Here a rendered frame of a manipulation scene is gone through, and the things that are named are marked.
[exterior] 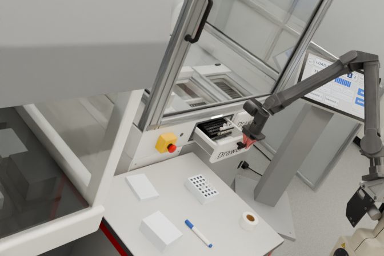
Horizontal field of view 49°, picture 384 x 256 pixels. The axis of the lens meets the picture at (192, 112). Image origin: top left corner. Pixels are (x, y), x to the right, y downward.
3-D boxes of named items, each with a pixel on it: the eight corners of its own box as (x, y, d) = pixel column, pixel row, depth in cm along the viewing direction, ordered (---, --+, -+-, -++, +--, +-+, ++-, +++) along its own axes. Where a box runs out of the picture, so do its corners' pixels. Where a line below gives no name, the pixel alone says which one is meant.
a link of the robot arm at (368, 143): (380, 45, 168) (382, 56, 176) (344, 49, 175) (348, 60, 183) (383, 154, 154) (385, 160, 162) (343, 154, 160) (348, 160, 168)
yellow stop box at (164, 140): (173, 151, 182) (179, 138, 178) (161, 155, 176) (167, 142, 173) (166, 144, 184) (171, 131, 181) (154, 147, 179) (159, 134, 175)
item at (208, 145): (244, 146, 208) (250, 136, 205) (212, 158, 189) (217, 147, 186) (192, 100, 228) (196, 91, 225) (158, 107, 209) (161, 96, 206)
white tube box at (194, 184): (216, 199, 178) (219, 193, 176) (202, 204, 172) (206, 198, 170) (198, 180, 184) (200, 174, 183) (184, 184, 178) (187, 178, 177)
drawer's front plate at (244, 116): (262, 123, 239) (270, 107, 234) (231, 132, 218) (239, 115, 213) (259, 121, 240) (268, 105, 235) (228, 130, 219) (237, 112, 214)
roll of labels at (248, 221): (235, 220, 171) (239, 214, 169) (246, 216, 176) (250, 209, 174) (247, 233, 168) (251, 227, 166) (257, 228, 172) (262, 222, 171)
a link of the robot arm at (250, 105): (275, 100, 182) (281, 107, 189) (257, 85, 188) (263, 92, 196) (256, 120, 183) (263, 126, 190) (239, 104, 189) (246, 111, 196)
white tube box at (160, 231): (178, 243, 150) (183, 234, 148) (162, 254, 144) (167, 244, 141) (154, 219, 156) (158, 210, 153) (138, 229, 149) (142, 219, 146)
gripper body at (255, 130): (248, 126, 197) (255, 114, 193) (264, 139, 192) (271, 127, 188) (240, 128, 192) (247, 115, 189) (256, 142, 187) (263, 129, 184)
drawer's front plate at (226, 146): (248, 150, 209) (258, 132, 204) (211, 163, 188) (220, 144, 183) (246, 148, 210) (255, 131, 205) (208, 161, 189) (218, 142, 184)
